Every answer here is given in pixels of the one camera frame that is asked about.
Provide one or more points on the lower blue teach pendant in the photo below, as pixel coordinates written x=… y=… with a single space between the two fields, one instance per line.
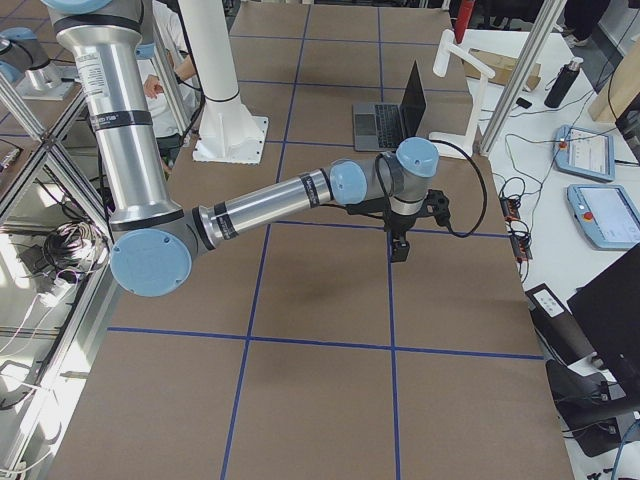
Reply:
x=606 y=215

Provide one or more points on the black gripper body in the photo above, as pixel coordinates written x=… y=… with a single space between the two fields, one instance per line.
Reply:
x=401 y=225

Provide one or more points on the blue teach pendant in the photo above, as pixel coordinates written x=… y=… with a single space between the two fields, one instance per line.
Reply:
x=606 y=215
x=584 y=153

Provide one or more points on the upper blue teach pendant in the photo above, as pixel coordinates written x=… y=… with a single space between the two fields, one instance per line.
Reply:
x=584 y=153

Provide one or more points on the black monitor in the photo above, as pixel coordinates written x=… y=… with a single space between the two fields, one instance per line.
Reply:
x=607 y=311

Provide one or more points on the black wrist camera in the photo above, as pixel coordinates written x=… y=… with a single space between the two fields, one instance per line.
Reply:
x=436 y=205

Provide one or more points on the grey laptop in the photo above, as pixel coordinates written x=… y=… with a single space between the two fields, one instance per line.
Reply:
x=383 y=126

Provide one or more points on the white desk lamp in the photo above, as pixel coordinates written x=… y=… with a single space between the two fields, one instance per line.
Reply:
x=454 y=116

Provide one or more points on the black water bottle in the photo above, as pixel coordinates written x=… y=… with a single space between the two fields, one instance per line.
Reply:
x=565 y=79

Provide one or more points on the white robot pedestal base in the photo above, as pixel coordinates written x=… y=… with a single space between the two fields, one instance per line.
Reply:
x=228 y=132

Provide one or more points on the red cylinder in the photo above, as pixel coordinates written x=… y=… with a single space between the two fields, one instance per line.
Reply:
x=463 y=18

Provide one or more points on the aluminium frame post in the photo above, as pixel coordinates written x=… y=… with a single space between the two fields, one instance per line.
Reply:
x=535 y=42

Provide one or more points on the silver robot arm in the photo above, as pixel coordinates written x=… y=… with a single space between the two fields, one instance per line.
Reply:
x=161 y=226

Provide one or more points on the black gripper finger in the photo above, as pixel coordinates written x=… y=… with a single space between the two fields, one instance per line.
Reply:
x=400 y=248

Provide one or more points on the black mouse pad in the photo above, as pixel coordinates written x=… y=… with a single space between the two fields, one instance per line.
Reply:
x=367 y=208

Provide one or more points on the cardboard box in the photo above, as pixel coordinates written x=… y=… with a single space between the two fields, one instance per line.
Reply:
x=503 y=66

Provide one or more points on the orange black electronics board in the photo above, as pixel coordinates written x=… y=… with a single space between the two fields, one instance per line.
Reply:
x=518 y=231

